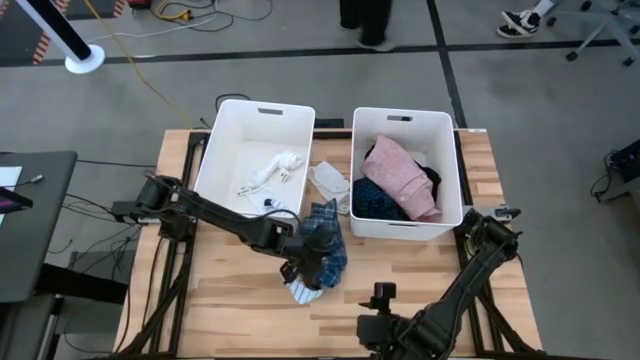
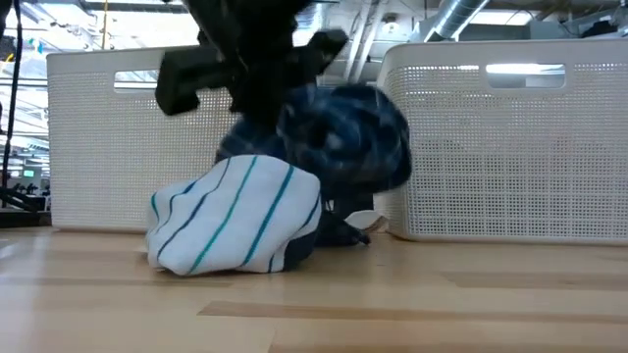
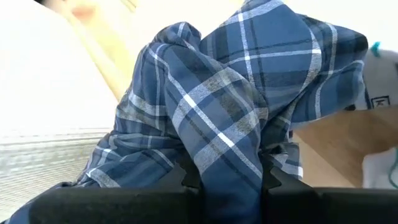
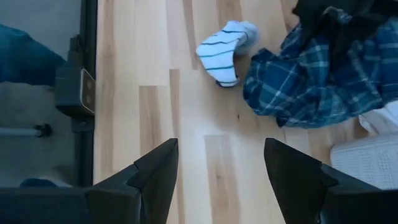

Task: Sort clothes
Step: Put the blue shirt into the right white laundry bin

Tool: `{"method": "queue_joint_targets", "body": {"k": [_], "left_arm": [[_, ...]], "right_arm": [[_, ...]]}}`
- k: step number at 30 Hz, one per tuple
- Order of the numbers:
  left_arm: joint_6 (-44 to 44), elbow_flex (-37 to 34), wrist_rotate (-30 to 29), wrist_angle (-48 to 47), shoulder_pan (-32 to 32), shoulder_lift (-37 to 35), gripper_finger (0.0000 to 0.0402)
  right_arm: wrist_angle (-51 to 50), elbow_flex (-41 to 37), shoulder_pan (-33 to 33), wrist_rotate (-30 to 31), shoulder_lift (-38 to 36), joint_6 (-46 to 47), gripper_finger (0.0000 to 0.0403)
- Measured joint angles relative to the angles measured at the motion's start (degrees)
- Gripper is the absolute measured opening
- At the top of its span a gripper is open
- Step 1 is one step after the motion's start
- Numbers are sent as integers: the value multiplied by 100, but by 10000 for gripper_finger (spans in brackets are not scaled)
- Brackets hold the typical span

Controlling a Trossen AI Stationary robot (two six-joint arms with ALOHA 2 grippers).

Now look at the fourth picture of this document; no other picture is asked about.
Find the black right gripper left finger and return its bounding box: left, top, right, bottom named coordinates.
left=86, top=138, right=180, bottom=224

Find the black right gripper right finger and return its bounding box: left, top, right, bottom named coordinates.
left=264, top=138, right=379, bottom=224

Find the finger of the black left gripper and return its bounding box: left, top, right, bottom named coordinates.
left=351, top=0, right=398, bottom=27
left=292, top=0, right=335, bottom=35

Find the blue plaid garment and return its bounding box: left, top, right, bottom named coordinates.
left=242, top=6, right=398, bottom=129

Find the white striped ankle sock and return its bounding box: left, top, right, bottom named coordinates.
left=195, top=20, right=259, bottom=88

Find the white perforated plastic basket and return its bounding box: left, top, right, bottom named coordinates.
left=329, top=133, right=398, bottom=190

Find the person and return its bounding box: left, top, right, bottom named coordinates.
left=0, top=23, right=67, bottom=188

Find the black table-level camera box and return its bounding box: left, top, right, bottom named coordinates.
left=54, top=67, right=96, bottom=118

